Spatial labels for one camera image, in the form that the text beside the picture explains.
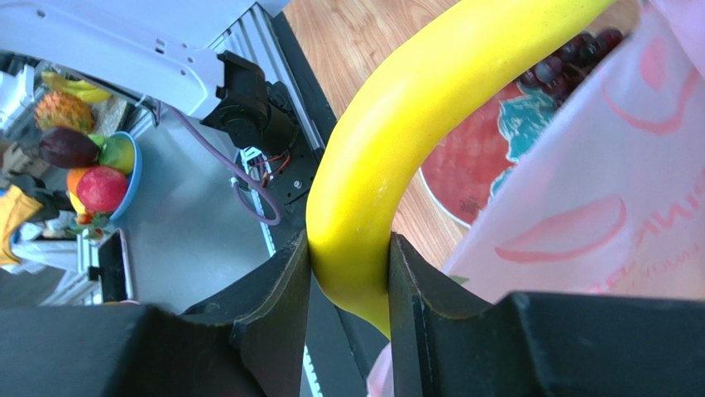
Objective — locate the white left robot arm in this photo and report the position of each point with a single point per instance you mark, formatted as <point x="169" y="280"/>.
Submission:
<point x="205" y="59"/>

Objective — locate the patterned fruit plate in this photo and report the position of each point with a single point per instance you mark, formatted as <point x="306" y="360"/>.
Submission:
<point x="466" y="169"/>

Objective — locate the toy fruit basket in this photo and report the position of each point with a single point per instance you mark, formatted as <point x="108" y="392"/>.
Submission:
<point x="104" y="168"/>

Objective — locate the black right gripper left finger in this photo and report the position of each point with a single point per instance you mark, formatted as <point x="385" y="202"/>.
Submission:
<point x="246" y="340"/>

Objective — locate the yellow banana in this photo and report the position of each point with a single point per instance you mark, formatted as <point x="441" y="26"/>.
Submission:
<point x="416" y="96"/>

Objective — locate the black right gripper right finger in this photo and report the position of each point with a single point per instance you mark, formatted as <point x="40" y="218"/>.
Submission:
<point x="446" y="341"/>

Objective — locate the pink plastic bag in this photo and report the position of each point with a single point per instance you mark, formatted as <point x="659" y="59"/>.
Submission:
<point x="610" y="199"/>

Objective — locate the purple grape bunch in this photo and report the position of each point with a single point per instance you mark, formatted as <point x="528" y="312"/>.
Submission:
<point x="560" y="73"/>

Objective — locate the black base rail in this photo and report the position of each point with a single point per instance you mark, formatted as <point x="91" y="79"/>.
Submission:
<point x="339" y="347"/>

